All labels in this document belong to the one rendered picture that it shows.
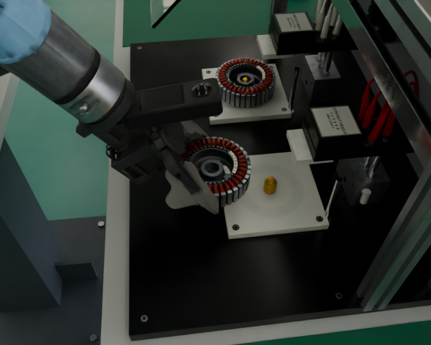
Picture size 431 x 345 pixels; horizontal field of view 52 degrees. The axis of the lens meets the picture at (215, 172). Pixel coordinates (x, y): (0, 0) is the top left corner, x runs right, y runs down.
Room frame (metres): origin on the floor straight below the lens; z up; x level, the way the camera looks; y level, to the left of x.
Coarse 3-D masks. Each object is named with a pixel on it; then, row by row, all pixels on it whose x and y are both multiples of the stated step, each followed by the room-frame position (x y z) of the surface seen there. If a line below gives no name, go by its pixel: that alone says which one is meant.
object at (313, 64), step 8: (304, 56) 0.71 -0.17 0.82; (312, 56) 0.71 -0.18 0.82; (304, 64) 0.70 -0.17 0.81; (312, 64) 0.69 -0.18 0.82; (304, 72) 0.70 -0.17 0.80; (312, 72) 0.66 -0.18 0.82; (320, 72) 0.66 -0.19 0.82; (336, 72) 0.66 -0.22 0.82; (304, 80) 0.69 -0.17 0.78; (312, 80) 0.65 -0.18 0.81; (320, 80) 0.64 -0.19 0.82; (328, 80) 0.65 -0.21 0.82; (336, 80) 0.65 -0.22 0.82; (312, 88) 0.65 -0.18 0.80; (320, 88) 0.64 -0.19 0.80; (328, 88) 0.65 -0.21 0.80; (336, 88) 0.65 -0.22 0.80; (312, 96) 0.64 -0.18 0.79; (320, 96) 0.64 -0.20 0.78; (328, 96) 0.65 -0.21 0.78; (336, 96) 0.65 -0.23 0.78
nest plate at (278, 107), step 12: (204, 72) 0.72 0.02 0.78; (276, 72) 0.72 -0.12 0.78; (276, 84) 0.68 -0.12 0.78; (276, 96) 0.65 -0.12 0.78; (228, 108) 0.61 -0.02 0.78; (240, 108) 0.61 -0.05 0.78; (252, 108) 0.61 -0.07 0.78; (264, 108) 0.61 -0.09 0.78; (276, 108) 0.61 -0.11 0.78; (288, 108) 0.61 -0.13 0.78; (216, 120) 0.58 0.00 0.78; (228, 120) 0.59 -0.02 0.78; (240, 120) 0.59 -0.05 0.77; (252, 120) 0.59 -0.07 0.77
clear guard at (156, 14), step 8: (152, 0) 0.58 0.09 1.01; (160, 0) 0.56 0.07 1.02; (168, 0) 0.54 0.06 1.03; (176, 0) 0.52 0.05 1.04; (152, 8) 0.56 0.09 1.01; (160, 8) 0.54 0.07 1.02; (168, 8) 0.52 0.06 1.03; (152, 16) 0.54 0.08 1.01; (160, 16) 0.52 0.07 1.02; (152, 24) 0.52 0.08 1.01
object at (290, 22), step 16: (272, 16) 0.69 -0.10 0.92; (288, 16) 0.69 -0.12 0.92; (304, 16) 0.69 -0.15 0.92; (272, 32) 0.68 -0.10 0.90; (288, 32) 0.64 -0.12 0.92; (304, 32) 0.64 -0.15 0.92; (272, 48) 0.66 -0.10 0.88; (288, 48) 0.64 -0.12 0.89; (304, 48) 0.64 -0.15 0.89; (320, 48) 0.64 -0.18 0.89; (336, 48) 0.65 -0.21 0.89; (352, 48) 0.65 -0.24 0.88; (320, 64) 0.68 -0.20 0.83
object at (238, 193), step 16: (192, 144) 0.45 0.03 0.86; (208, 144) 0.45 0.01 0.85; (224, 144) 0.45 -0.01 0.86; (192, 160) 0.43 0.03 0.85; (208, 160) 0.43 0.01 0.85; (224, 160) 0.44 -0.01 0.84; (240, 160) 0.42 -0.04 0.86; (208, 176) 0.40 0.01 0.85; (224, 176) 0.41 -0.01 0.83; (240, 176) 0.39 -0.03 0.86; (224, 192) 0.37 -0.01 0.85; (240, 192) 0.38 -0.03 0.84
